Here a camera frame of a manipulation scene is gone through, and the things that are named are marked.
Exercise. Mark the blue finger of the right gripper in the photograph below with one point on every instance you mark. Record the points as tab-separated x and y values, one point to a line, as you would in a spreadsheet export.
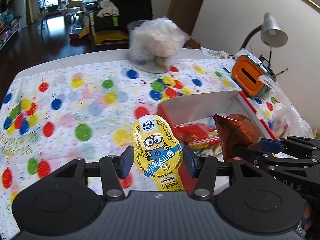
254	157
272	146

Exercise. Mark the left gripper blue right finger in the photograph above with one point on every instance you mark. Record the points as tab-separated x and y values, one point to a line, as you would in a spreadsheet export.
192	162

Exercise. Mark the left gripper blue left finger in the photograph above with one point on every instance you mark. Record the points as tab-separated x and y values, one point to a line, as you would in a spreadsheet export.
125	162

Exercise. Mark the red checkered snack bag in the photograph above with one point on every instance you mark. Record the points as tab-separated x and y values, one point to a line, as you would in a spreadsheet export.
197	136

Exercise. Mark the brown foil snack bag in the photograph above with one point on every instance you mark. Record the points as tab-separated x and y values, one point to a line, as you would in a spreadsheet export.
235	129

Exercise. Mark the yellow minion snack pouch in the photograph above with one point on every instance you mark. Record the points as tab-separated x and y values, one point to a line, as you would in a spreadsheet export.
157	153

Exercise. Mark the green candy packet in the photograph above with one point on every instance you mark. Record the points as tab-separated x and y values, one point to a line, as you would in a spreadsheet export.
212	151

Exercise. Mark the clear container with bagged snacks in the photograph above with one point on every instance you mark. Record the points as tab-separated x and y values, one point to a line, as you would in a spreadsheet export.
155	44

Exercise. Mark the blue gloved hand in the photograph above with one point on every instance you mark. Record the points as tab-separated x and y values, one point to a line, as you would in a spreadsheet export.
306	221

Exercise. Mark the clear plastic bag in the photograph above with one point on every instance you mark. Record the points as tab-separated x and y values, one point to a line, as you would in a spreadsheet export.
286	121

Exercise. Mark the red white cardboard box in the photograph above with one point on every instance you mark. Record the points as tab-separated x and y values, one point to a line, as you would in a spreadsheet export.
201	108

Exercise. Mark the pencil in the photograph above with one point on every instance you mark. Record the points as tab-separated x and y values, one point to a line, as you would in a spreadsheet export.
281	72

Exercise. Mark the orange green tissue box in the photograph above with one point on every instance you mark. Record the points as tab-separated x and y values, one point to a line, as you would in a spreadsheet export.
246	72

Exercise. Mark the balloon birthday tablecloth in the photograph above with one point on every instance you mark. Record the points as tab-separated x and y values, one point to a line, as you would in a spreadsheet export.
50	118

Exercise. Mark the grey desk lamp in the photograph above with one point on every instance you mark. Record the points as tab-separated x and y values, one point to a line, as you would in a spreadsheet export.
271	34

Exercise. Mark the dark sofa with clothes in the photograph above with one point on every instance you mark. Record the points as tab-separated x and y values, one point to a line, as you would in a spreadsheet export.
108	19

